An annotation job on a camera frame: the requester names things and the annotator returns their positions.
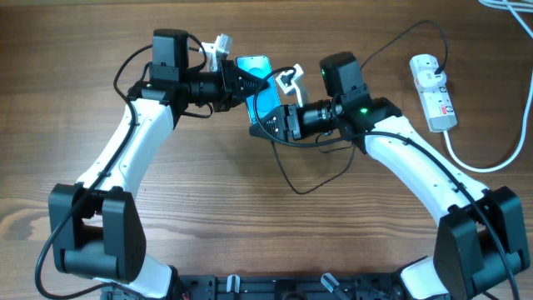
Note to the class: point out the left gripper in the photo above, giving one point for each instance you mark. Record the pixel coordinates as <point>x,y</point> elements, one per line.
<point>231,92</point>

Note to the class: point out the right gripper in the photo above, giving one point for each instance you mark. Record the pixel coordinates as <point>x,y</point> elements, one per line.
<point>279,115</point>

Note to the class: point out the turquoise screen smartphone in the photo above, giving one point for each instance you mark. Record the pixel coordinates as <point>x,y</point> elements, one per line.
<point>268,99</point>

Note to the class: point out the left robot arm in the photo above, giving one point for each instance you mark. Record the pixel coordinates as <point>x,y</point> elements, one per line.
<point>96,232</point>

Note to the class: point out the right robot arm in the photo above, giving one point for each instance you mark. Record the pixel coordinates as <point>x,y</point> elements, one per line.
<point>481,239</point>

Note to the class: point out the white charger plug adapter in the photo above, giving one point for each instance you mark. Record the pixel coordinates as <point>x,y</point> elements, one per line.
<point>427,81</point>

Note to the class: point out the white power strip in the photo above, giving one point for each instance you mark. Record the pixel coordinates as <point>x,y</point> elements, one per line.
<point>437,107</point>

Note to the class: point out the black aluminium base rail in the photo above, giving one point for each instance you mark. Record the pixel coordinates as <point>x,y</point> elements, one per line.
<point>372,286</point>

